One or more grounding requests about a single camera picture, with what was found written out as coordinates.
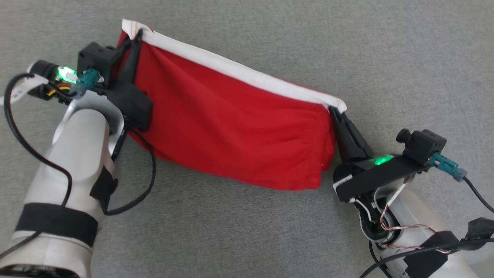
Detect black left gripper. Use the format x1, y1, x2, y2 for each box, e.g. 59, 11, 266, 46
104, 30, 153, 132

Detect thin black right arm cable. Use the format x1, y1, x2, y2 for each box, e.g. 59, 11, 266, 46
359, 237, 494, 278

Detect red shorts with white waistband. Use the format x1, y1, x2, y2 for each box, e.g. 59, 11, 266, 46
116, 19, 348, 192

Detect black cable with white label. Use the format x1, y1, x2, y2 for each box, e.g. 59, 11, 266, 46
0, 69, 104, 259

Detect thin black left gripper cable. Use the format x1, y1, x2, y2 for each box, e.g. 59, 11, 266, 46
101, 127, 157, 217

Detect black cable with teal plug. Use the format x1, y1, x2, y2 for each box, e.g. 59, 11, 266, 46
429, 152, 494, 214

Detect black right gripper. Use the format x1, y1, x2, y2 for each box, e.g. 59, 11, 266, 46
328, 107, 422, 203

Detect grey fabric sofa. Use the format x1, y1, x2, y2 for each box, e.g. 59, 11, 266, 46
0, 0, 494, 278

